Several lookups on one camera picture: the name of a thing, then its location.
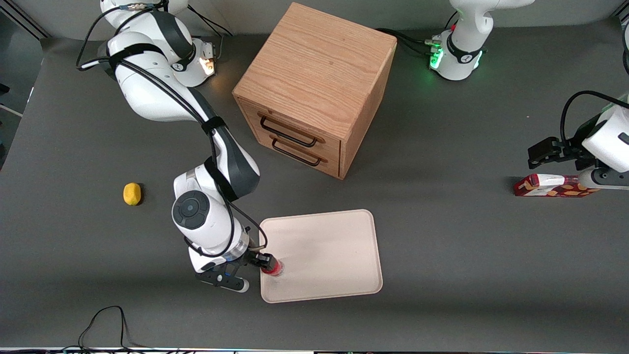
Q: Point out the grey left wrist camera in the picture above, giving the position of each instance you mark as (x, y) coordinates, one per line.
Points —
(607, 179)

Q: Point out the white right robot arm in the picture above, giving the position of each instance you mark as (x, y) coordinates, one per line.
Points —
(147, 93)

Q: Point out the yellow lemon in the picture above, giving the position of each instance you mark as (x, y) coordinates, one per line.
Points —
(131, 194)

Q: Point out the red cookie box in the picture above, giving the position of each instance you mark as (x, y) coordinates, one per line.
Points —
(540, 189)

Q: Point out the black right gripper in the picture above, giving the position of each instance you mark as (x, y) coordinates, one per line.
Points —
(254, 257)

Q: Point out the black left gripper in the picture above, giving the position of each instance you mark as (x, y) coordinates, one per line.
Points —
(574, 147)

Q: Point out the wooden drawer cabinet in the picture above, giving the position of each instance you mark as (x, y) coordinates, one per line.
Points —
(314, 64)

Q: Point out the red coke bottle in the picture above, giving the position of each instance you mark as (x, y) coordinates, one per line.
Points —
(277, 269)

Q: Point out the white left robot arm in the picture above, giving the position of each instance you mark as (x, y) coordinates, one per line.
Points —
(471, 24)

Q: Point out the beige plastic tray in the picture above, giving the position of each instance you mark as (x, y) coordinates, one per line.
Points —
(324, 255)

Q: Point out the wooden drawer front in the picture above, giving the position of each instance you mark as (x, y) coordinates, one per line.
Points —
(333, 166)
(330, 144)

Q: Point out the black frame rail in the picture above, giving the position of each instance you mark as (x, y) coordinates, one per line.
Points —
(29, 22)

